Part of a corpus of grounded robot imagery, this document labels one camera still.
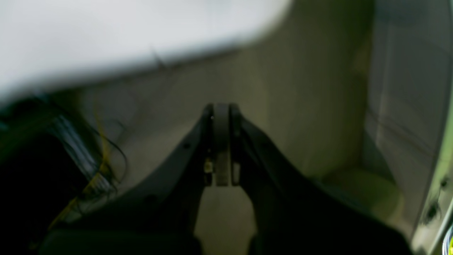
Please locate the dark equipment under table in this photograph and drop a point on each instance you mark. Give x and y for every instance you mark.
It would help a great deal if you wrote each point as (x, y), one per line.
(54, 166)

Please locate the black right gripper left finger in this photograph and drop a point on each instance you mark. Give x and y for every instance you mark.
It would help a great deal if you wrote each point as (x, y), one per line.
(156, 217)

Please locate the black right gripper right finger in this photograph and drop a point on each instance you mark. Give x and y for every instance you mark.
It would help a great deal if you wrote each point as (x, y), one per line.
(294, 215)

